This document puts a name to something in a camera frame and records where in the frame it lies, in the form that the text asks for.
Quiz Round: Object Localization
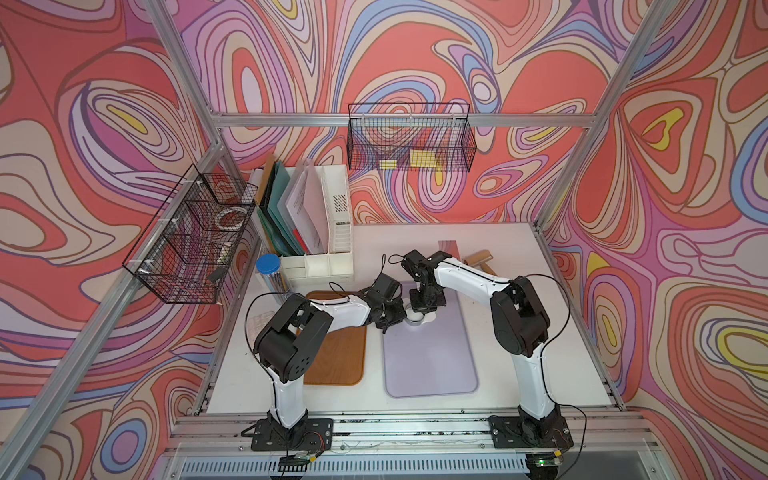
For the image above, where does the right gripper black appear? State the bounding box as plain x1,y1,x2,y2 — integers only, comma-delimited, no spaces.
408,284,446,316

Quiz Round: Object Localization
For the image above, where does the white dough piece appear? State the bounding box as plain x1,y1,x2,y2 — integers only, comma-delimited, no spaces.
403,309,437,328

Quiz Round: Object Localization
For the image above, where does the wooden dough roller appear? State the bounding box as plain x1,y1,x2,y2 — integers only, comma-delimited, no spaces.
463,249,496,276

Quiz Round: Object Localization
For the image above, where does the lilac plastic cutting mat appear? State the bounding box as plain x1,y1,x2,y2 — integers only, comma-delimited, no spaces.
383,290,479,398

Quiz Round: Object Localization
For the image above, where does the round metal cutter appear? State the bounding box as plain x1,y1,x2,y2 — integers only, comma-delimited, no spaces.
405,304,427,326

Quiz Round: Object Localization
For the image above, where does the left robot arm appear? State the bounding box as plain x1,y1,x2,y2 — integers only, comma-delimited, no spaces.
246,273,406,432

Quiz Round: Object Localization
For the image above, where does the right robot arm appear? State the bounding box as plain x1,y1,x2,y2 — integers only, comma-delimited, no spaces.
400,250,559,427

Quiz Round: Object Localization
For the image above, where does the tape roll in basket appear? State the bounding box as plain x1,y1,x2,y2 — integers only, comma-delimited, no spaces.
214,206,248,232

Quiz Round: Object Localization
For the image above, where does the white file organizer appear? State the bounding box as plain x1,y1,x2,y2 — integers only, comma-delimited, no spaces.
250,161,354,285

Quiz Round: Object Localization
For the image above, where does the brown wooden tray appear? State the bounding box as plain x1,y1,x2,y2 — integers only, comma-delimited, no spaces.
304,291,368,386

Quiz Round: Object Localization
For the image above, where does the blue lid clear jar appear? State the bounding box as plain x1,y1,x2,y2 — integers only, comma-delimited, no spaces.
256,253,292,301

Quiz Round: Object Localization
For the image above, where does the clear plastic mold tray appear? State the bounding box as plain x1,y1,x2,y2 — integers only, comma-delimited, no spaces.
245,311,275,341

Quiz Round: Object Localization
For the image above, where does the green folder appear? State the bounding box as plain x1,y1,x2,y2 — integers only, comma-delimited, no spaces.
267,161,305,256

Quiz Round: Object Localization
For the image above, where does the white paper folder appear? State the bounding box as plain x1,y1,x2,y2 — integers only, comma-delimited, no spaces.
284,165,329,255

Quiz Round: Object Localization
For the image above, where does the yellow sticky note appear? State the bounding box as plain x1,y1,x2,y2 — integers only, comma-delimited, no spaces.
409,149,438,169

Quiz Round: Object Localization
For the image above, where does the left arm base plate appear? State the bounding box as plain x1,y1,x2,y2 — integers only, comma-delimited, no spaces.
241,417,334,453

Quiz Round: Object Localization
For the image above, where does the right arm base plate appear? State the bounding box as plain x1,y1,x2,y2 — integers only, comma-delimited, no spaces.
488,410,574,452

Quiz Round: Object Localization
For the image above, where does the black wire basket back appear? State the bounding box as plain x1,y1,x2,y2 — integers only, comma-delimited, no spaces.
347,100,477,172

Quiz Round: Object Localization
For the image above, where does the black wire basket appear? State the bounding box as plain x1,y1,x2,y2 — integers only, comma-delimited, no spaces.
122,166,257,304
347,100,477,172

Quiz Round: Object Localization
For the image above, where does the black wire basket left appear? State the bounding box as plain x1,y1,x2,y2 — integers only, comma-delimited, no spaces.
122,166,257,304

